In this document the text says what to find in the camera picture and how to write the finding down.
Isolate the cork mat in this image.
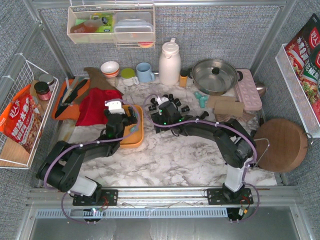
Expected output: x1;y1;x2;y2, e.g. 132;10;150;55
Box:
206;95;238;109
214;100;245;117

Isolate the white wall basket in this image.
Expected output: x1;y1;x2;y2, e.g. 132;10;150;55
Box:
67;3;156;48

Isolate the white orange striped bowl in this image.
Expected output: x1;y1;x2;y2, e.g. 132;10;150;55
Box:
100;61;120;78

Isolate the green packet in basket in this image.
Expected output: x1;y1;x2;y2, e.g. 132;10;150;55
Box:
90;12;114;33

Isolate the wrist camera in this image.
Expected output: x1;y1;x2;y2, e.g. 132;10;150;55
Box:
104;100;126;115
150;96;169;106

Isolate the white handled knife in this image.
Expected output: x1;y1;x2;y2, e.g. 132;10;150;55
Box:
61;79;78;103

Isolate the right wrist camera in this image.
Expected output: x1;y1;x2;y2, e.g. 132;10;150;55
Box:
150;96;169;106

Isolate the black kitchen knife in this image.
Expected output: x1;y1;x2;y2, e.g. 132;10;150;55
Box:
54;79;89;119

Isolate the steel pot with lid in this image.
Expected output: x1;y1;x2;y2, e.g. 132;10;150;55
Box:
187;59;244;96

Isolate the teal coffee capsule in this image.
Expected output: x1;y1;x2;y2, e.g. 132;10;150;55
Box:
130;126;139;133
193;91;202;99
199;100;206;108
199;95;209;102

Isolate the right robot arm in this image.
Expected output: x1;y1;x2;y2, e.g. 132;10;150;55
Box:
148;96;258;202

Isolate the red cloth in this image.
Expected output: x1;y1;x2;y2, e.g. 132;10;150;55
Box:
75;87;122;127

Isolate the orange storage basket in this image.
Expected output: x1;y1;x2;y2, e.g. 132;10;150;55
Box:
120;104;144;149

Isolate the green lidded cup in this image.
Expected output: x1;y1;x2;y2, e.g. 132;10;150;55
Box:
120;68;139;87

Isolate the brown felt cloth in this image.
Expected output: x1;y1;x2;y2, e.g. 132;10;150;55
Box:
73;67;117;105

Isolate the striped oven mitt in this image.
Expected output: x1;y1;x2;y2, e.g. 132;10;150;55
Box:
214;111;257;125

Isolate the orange cutting tray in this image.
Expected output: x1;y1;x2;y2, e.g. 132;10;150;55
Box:
51;78;91;121

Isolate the red snack bag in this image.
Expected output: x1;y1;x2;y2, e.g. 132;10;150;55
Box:
0;84;42;153

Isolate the dark lidded jar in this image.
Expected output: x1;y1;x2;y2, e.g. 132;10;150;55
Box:
34;81;52;101

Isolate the steel ladle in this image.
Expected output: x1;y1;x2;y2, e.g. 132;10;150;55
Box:
255;82;268;97

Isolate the clear plastic container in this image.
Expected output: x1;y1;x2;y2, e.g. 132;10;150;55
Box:
113;11;154;43

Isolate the white thermos jug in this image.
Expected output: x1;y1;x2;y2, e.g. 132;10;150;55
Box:
158;37;181;86

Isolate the left wire basket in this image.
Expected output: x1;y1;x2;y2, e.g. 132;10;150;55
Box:
0;53;59;169

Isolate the blue mug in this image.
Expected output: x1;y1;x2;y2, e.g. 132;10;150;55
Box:
136;62;155;83

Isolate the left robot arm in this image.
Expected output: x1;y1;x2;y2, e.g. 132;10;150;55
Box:
36;110;130;197

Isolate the pink egg tray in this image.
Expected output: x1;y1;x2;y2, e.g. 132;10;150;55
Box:
235;69;262;112

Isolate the orange spice bottle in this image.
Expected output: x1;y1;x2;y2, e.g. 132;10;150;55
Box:
179;69;188;88

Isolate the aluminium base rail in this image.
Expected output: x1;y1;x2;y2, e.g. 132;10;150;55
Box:
26;186;303;222

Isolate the silver lidded jar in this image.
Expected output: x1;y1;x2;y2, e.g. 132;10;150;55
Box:
38;73;55;88

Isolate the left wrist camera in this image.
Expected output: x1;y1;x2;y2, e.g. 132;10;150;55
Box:
104;100;126;115

